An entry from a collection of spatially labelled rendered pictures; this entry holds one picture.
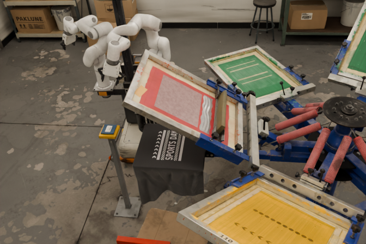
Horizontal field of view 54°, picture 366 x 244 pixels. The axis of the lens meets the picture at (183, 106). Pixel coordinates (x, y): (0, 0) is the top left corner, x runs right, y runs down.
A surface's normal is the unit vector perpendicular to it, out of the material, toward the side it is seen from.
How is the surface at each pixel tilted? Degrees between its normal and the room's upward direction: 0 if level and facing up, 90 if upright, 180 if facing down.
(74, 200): 0
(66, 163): 0
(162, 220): 2
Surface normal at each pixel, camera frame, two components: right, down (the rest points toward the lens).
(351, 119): -0.06, -0.78
